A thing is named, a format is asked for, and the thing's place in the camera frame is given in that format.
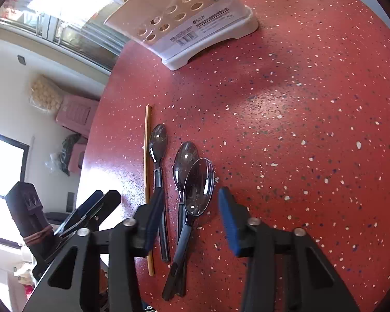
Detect dark translucent plastic spoon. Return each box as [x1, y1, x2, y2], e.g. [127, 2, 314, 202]
[148, 123, 170, 263]

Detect plain wooden chopstick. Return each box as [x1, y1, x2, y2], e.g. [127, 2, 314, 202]
[144, 104, 155, 277]

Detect bag of round balls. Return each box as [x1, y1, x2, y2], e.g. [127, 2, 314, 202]
[29, 75, 64, 114]

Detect glass sliding door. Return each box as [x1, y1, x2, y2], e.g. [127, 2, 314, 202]
[0, 0, 128, 71]

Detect beige plastic utensil holder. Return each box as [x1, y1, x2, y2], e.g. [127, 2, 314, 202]
[104, 0, 258, 70]

